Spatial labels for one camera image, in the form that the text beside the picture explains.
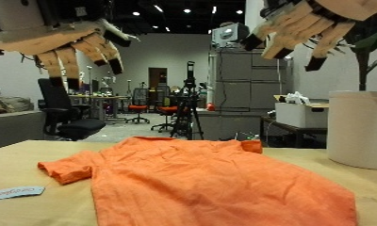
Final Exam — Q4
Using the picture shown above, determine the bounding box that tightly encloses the orange short-sleeved shirt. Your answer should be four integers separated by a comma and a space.
36, 136, 359, 226

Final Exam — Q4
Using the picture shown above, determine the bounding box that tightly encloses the dark green plant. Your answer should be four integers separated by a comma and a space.
343, 12, 377, 92

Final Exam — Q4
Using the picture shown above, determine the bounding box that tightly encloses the grey box on cabinet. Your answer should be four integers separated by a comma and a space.
210, 22, 251, 48

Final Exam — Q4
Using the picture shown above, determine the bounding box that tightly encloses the long office desk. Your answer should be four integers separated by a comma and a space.
68, 94, 131, 121

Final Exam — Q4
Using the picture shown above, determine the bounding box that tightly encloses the brown cushion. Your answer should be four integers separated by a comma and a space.
0, 95, 34, 116

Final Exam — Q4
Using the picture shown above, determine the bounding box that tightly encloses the tall grey cabinet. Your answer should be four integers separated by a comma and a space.
209, 48, 294, 111

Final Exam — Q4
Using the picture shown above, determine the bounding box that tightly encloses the brown door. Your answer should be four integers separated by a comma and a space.
147, 67, 167, 92

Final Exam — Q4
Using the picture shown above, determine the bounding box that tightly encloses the black office chair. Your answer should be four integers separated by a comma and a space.
36, 77, 106, 141

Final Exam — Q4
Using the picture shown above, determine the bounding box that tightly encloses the white storage box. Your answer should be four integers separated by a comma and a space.
274, 91, 330, 129

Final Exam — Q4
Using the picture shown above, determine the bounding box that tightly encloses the orange seat office chair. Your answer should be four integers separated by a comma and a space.
149, 93, 179, 133
124, 88, 151, 124

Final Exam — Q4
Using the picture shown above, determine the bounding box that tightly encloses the black side table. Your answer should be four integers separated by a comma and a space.
258, 116, 328, 149

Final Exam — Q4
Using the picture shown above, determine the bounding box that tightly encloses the white round plant pot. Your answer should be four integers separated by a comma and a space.
326, 89, 377, 170

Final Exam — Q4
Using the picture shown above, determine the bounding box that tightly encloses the low grey counter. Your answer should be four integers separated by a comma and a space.
193, 108, 264, 141

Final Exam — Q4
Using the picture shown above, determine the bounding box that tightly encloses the blue paper label tag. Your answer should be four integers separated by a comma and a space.
0, 186, 46, 202

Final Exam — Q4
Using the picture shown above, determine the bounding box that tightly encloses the black camera tripod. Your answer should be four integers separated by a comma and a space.
169, 60, 206, 141

